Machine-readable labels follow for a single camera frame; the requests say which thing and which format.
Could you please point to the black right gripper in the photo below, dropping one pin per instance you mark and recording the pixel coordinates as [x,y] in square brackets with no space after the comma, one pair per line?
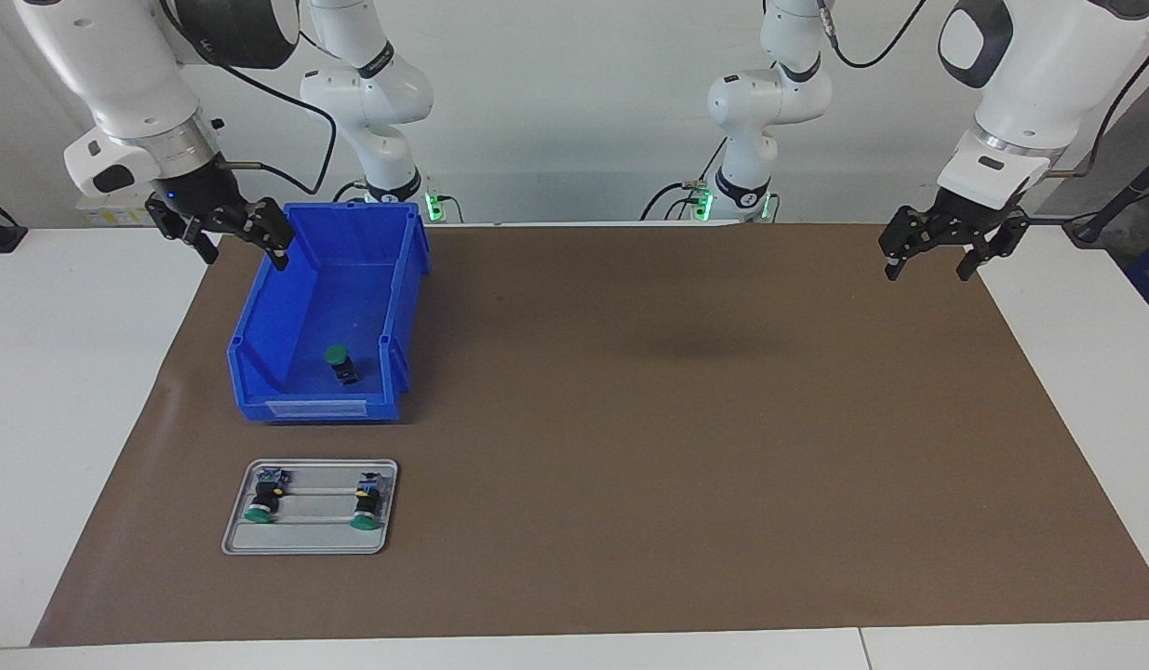
[197,195]

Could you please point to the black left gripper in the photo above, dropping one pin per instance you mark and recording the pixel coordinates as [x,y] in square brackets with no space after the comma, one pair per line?
[965,216]

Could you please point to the green push button switch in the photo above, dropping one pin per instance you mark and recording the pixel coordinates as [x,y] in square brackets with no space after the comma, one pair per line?
[341,365]
[367,502]
[262,501]

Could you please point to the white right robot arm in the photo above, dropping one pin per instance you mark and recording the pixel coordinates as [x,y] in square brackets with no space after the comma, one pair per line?
[137,74]

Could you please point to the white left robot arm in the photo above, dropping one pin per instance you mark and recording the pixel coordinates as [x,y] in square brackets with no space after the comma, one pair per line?
[1030,84]

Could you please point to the blue plastic storage bin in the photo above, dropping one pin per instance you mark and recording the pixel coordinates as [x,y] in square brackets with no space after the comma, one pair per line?
[351,288]

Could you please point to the black stand pole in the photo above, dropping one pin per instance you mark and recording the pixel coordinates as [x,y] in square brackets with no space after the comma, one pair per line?
[1109,209]

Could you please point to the silver metal tray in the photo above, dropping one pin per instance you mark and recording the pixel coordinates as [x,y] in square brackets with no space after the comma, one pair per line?
[309,540]

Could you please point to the brown table mat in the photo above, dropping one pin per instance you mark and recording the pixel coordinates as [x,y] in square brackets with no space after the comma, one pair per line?
[630,484]

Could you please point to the black clamp mount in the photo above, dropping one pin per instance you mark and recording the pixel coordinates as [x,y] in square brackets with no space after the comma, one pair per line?
[2,237]

